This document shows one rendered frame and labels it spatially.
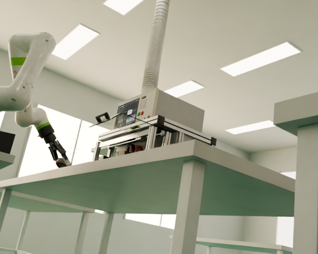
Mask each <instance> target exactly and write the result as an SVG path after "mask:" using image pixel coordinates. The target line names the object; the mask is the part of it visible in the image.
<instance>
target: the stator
mask: <svg viewBox="0 0 318 254"><path fill-rule="evenodd" d="M56 166H57V167H58V168H62V167H66V166H67V165H66V164H65V162H64V160H63V158H58V160H57V161H56Z"/></svg>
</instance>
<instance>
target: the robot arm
mask: <svg viewBox="0 0 318 254"><path fill-rule="evenodd" d="M55 47H56V41H55V38H54V37H53V36H52V35H51V34H50V33H47V32H39V33H32V34H22V33H17V34H13V35H12V36H11V37H10V38H9V39H8V50H9V59H10V65H11V71H12V76H13V82H12V83H11V84H10V85H9V86H0V113H1V112H2V111H15V122H16V124H17V125H18V126H20V127H22V128H27V127H30V126H32V125H33V126H35V128H36V130H37V132H38V133H39V135H38V137H40V138H41V139H44V141H45V143H46V144H49V147H48V149H49V151H50V153H51V156H52V158H53V161H55V162H56V161H57V160H58V158H59V157H58V154H57V151H58V152H59V153H60V154H61V157H62V158H63V160H64V162H65V164H66V165H67V166H69V165H71V162H70V160H69V158H68V157H67V155H66V150H65V149H64V148H63V146H62V145H61V144H60V142H59V140H56V139H57V138H56V136H55V134H54V133H55V131H54V130H55V129H53V127H52V126H51V124H50V122H49V120H48V118H47V114H46V112H45V110H44V109H42V108H40V107H35V108H32V101H31V98H32V95H33V91H34V88H35V85H36V82H37V80H38V77H39V75H40V73H41V71H42V69H43V67H44V65H45V63H46V61H47V60H48V58H49V56H50V55H51V53H52V52H53V51H54V49H55Z"/></svg>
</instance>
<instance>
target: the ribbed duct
mask: <svg viewBox="0 0 318 254"><path fill-rule="evenodd" d="M169 5H170V0H156V4H155V10H154V17H153V21H152V28H151V35H150V39H149V46H148V50H147V52H148V53H147V57H146V62H145V69H144V76H143V82H142V89H141V94H142V93H145V92H147V91H149V90H152V89H154V88H157V86H158V78H159V73H160V65H161V57H162V50H163V45H164V44H163V43H164V38H165V31H166V25H167V18H168V11H169Z"/></svg>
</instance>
